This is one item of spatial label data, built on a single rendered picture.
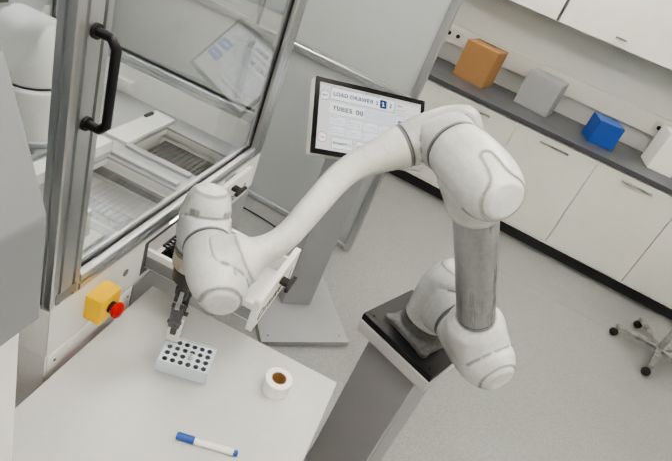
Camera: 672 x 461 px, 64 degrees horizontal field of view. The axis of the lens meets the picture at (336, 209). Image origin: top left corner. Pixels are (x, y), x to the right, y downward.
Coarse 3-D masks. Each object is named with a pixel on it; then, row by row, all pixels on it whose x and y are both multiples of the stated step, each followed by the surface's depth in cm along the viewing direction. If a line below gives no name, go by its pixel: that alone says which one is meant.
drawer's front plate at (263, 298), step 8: (296, 248) 159; (296, 256) 156; (288, 264) 151; (280, 272) 147; (288, 272) 156; (272, 280) 143; (264, 288) 140; (272, 288) 142; (264, 296) 137; (272, 296) 148; (256, 304) 135; (264, 304) 141; (256, 312) 136; (264, 312) 148; (248, 320) 138; (256, 320) 141; (248, 328) 140
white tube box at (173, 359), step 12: (168, 348) 130; (180, 348) 131; (192, 348) 133; (204, 348) 134; (168, 360) 127; (180, 360) 129; (192, 360) 130; (204, 360) 131; (168, 372) 128; (180, 372) 128; (192, 372) 128; (204, 372) 128
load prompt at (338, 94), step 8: (336, 88) 214; (336, 96) 214; (344, 96) 216; (352, 96) 217; (360, 96) 219; (368, 96) 221; (360, 104) 219; (368, 104) 220; (376, 104) 222; (384, 104) 224; (392, 104) 225; (392, 112) 225
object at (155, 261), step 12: (156, 240) 148; (156, 252) 142; (156, 264) 142; (168, 264) 142; (276, 264) 161; (168, 276) 143; (264, 276) 158; (252, 288) 152; (252, 300) 148; (240, 312) 140
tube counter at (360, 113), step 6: (360, 108) 219; (360, 114) 218; (366, 114) 220; (372, 114) 221; (378, 114) 222; (384, 114) 223; (372, 120) 221; (378, 120) 222; (384, 120) 223; (390, 120) 224
